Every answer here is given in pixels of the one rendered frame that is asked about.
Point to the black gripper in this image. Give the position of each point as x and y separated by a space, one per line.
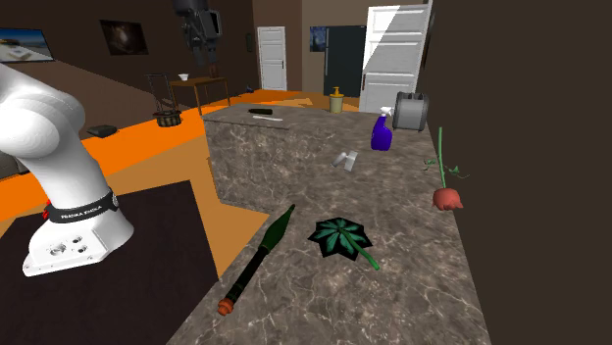
198 24

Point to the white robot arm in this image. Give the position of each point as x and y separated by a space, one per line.
45 143

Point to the brown side table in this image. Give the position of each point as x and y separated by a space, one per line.
198 82

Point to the white closed door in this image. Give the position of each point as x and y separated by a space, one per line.
272 57

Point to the black remote control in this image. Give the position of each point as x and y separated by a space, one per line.
260 111

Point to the black flat floor object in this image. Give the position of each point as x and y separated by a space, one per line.
102 130

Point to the dark refrigerator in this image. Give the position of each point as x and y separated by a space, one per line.
345 59

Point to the yellow soap dispenser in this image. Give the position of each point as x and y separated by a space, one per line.
336 103

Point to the small silver metal object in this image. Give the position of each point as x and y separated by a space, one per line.
349 161

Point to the white open door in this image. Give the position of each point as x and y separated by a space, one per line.
392 62

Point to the blue spray bottle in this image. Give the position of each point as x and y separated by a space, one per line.
381 136

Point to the dark green rocket, orange tip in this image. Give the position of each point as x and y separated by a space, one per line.
267 241

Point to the grey cylindrical appliance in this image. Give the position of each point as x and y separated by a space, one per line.
410 112

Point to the green leaf with stem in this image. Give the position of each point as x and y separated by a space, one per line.
337 236

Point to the dark robot stand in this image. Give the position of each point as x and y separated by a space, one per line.
119 286

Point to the red rose, green stem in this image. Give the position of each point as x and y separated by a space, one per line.
448 198

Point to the dark wall picture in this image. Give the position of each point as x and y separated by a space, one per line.
123 37

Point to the blue wall picture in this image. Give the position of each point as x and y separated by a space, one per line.
316 38

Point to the wall television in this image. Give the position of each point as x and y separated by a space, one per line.
24 45

